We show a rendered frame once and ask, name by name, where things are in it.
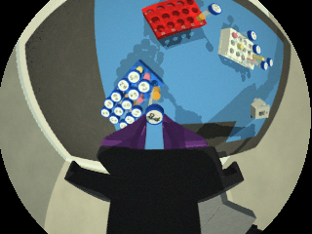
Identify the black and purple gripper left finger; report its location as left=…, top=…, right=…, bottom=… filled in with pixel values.
left=100, top=114, right=147, bottom=149

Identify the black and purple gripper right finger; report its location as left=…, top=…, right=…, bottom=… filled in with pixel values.
left=162, top=114, right=208, bottom=149

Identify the red tube rack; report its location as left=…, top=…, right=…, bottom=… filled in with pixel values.
left=141, top=0, right=207, bottom=40

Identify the test tube with blue cap and pink liquid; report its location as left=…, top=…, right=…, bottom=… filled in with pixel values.
left=246, top=58, right=268, bottom=70

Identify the white tube rack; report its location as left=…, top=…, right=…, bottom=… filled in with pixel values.
left=217, top=27, right=254, bottom=70

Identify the blue bench mat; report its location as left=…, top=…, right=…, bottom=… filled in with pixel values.
left=95, top=0, right=284, bottom=142

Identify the blue test tube rack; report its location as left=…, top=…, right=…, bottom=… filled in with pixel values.
left=123, top=59, right=164, bottom=103

